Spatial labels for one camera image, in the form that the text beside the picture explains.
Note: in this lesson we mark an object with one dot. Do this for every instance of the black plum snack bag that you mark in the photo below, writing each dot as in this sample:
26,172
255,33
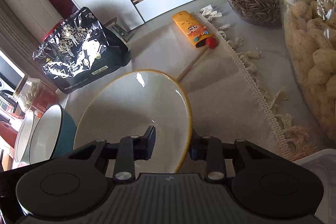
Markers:
80,51

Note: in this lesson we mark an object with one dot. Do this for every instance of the wooden stick red ball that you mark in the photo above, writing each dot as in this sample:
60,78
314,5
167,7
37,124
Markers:
210,43

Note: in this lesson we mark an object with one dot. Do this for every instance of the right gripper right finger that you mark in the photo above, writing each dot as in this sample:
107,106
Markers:
214,153

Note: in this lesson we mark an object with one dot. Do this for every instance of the white plate yellow rim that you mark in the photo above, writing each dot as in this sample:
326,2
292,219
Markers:
129,105

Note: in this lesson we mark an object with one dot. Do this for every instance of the glass jar of peanuts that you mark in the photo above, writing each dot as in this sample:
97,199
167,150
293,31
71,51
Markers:
309,28

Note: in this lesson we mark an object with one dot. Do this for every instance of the orange cartoon case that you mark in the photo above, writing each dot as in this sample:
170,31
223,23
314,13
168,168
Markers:
196,32

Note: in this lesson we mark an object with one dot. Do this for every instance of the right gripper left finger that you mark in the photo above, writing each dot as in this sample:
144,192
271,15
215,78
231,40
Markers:
125,153

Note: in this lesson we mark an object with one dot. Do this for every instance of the blue enamel bowl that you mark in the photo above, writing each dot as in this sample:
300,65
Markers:
53,136

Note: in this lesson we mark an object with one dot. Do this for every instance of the beige fringed table cloth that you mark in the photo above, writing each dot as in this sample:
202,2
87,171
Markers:
225,100

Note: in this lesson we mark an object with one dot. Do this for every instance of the plastic peanut jar red label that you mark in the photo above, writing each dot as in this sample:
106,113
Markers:
33,94

